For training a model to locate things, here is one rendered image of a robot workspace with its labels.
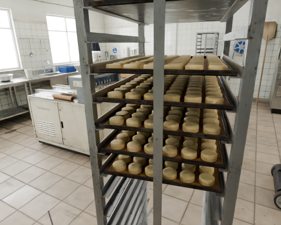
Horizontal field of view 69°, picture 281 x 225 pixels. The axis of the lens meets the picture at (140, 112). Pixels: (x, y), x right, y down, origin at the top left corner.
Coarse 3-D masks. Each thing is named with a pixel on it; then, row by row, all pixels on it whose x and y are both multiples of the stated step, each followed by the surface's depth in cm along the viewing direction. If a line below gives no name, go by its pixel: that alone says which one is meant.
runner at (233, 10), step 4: (236, 0) 50; (240, 0) 50; (244, 0) 50; (236, 4) 55; (240, 4) 55; (232, 8) 62; (236, 8) 62; (228, 12) 70; (232, 12) 70; (224, 16) 80; (228, 16) 80; (224, 20) 94
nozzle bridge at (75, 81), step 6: (72, 78) 263; (78, 78) 259; (96, 78) 265; (102, 78) 289; (108, 78) 302; (114, 78) 314; (72, 84) 266; (78, 84) 262; (102, 84) 283; (108, 84) 295; (78, 90) 265; (78, 96) 268; (78, 102) 271
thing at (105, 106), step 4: (104, 104) 276; (108, 104) 273; (112, 104) 270; (116, 104) 267; (104, 108) 278; (108, 108) 275; (104, 112) 280; (104, 132) 291; (108, 132) 287; (104, 136) 293
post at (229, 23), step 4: (232, 16) 99; (228, 20) 100; (232, 20) 99; (228, 24) 100; (228, 28) 101; (228, 32) 101; (224, 44) 103; (228, 44) 103; (224, 48) 104; (228, 48) 103; (224, 52) 104; (228, 52) 104; (228, 56) 104; (224, 76) 108
